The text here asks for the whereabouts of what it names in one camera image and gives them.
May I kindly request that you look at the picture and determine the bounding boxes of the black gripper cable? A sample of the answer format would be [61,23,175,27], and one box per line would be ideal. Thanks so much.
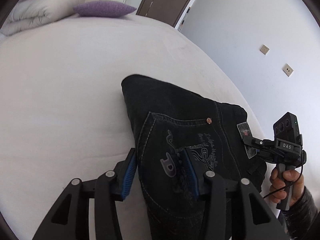
[261,151,307,199]

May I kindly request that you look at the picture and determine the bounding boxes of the folded beige duvet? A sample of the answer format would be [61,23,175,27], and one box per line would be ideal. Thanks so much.
[1,0,85,36]

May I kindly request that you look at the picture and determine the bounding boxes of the beige wall socket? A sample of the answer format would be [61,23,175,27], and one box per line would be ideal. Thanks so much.
[260,44,270,55]
[282,64,294,77]

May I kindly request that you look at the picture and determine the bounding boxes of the right hand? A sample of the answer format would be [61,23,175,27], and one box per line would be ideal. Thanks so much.
[270,168,304,207]

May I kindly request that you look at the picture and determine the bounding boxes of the lower beige wall socket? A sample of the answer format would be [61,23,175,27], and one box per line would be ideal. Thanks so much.
[282,64,294,77]

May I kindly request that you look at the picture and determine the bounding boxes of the purple pillow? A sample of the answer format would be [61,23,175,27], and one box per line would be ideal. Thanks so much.
[73,1,137,18]

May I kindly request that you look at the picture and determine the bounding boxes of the upper beige wall socket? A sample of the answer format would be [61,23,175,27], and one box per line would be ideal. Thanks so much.
[260,44,270,55]

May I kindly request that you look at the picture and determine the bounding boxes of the white mattress bed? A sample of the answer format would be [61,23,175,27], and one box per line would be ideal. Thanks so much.
[0,13,283,240]

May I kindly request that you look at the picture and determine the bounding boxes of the black denim pants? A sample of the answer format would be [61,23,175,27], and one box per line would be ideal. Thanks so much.
[121,75,267,239]

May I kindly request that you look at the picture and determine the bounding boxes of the dark jacket sleeve forearm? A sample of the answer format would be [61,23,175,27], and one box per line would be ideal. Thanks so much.
[281,187,320,240]

